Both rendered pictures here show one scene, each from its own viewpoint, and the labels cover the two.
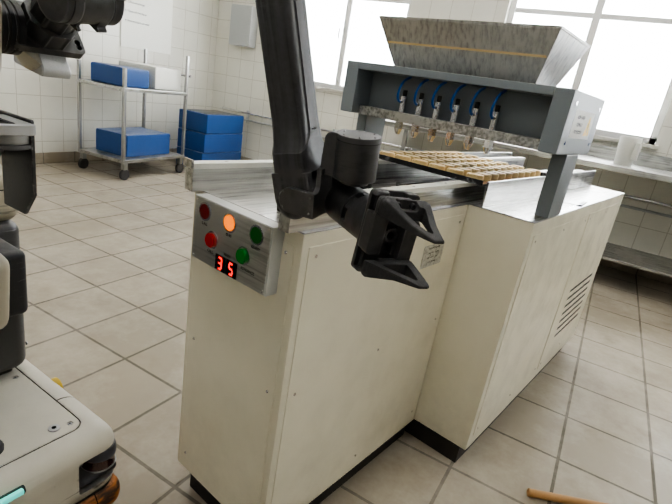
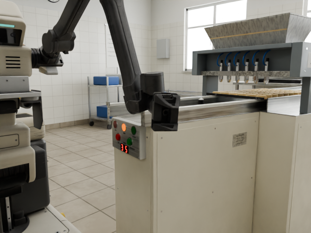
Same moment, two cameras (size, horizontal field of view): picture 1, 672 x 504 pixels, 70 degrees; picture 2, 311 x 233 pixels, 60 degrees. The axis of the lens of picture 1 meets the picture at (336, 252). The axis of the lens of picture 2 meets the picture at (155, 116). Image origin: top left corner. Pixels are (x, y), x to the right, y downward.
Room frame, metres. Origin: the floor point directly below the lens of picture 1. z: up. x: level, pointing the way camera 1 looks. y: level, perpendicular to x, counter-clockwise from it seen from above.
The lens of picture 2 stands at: (-0.13, -0.24, 1.05)
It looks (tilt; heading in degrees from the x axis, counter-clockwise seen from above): 10 degrees down; 17
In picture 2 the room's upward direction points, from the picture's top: straight up
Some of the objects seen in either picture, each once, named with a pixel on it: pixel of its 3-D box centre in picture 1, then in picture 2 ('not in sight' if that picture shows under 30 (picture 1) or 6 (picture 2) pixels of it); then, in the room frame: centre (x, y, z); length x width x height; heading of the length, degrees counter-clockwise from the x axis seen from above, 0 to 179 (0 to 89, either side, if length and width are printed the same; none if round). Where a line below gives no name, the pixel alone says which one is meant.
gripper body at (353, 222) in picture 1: (374, 224); (161, 109); (0.59, -0.04, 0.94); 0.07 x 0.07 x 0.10; 31
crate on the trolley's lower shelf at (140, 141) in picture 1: (134, 141); (114, 110); (4.63, 2.09, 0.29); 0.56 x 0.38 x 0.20; 161
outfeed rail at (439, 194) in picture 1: (501, 185); (284, 101); (1.61, -0.50, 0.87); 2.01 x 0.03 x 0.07; 143
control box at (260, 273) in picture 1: (234, 242); (127, 136); (0.92, 0.21, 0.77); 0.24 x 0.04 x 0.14; 53
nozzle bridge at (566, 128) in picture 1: (456, 134); (252, 77); (1.61, -0.32, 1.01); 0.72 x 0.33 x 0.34; 53
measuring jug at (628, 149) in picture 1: (628, 151); not in sight; (3.65, -1.96, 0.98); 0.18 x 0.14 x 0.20; 13
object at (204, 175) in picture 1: (425, 165); (243, 97); (1.79, -0.27, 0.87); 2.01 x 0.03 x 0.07; 143
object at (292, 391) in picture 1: (327, 332); (188, 186); (1.21, -0.01, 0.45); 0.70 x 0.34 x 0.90; 143
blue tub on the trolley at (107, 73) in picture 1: (120, 75); (106, 80); (4.44, 2.14, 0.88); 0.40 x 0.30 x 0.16; 66
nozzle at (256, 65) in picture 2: (471, 118); (255, 67); (1.46, -0.32, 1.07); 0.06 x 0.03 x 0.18; 143
